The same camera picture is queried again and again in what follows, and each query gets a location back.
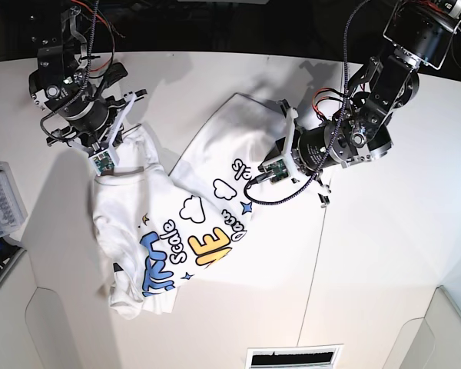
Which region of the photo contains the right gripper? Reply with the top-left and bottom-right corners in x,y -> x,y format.
41,89 -> 148,154

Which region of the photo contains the white printed t-shirt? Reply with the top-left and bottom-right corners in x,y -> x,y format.
92,94 -> 286,320

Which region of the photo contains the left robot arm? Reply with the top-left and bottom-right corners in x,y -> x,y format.
244,1 -> 461,206

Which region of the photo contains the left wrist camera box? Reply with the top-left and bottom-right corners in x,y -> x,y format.
258,158 -> 292,183

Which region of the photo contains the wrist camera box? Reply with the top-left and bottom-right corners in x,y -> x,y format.
258,158 -> 292,183
88,146 -> 119,175

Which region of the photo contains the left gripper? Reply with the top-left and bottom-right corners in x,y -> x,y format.
264,99 -> 333,208

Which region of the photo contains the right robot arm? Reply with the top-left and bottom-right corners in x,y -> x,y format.
28,1 -> 128,153

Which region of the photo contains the white table vent slot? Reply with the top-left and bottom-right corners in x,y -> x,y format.
245,344 -> 343,369

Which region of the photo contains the braided camera cable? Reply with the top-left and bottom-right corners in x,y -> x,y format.
244,168 -> 323,205

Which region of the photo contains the clear plastic parts box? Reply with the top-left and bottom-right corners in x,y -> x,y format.
0,161 -> 28,238

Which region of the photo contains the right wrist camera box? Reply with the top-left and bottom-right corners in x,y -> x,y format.
88,146 -> 119,175

